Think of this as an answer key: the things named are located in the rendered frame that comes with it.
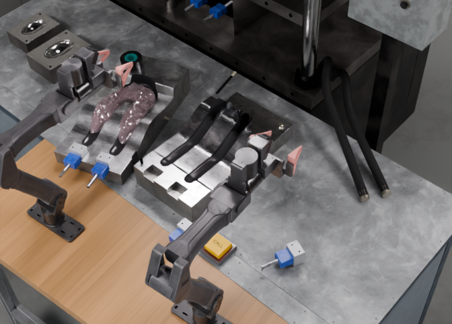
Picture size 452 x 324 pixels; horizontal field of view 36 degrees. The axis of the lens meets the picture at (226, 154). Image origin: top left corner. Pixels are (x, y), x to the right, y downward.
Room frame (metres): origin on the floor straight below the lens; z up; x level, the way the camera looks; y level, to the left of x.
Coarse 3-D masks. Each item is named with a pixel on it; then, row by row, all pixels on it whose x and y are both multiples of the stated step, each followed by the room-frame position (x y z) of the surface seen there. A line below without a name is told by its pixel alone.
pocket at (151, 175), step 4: (152, 164) 1.47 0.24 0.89; (148, 168) 1.46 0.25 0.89; (152, 168) 1.47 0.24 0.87; (156, 168) 1.46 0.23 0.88; (144, 172) 1.44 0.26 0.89; (148, 172) 1.46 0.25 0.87; (152, 172) 1.46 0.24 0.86; (156, 172) 1.46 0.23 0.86; (160, 172) 1.45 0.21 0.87; (148, 176) 1.45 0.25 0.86; (152, 176) 1.45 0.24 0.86; (156, 176) 1.45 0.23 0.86; (152, 180) 1.42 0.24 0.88
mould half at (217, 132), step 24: (240, 96) 1.81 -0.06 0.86; (192, 120) 1.65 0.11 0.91; (216, 120) 1.62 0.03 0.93; (264, 120) 1.68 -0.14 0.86; (168, 144) 1.56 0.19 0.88; (216, 144) 1.54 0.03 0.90; (240, 144) 1.52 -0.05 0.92; (144, 168) 1.46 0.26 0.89; (168, 168) 1.45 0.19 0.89; (192, 168) 1.45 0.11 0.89; (216, 168) 1.45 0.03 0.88; (192, 192) 1.35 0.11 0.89; (192, 216) 1.29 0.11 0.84
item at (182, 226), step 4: (184, 220) 1.27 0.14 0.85; (188, 220) 1.27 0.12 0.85; (180, 224) 1.26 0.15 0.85; (184, 224) 1.26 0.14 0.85; (188, 224) 1.26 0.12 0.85; (180, 228) 1.25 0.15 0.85; (184, 228) 1.24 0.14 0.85; (176, 232) 1.24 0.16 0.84; (180, 232) 1.24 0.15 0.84; (172, 236) 1.22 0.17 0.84; (176, 236) 1.22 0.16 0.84; (172, 240) 1.21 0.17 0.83
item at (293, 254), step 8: (296, 240) 1.18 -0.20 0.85; (288, 248) 1.16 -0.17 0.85; (296, 248) 1.15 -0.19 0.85; (280, 256) 1.13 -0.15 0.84; (288, 256) 1.13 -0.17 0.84; (296, 256) 1.12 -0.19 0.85; (304, 256) 1.13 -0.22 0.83; (264, 264) 1.11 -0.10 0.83; (272, 264) 1.11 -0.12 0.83; (280, 264) 1.11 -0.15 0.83; (288, 264) 1.12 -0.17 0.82; (296, 264) 1.12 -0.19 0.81
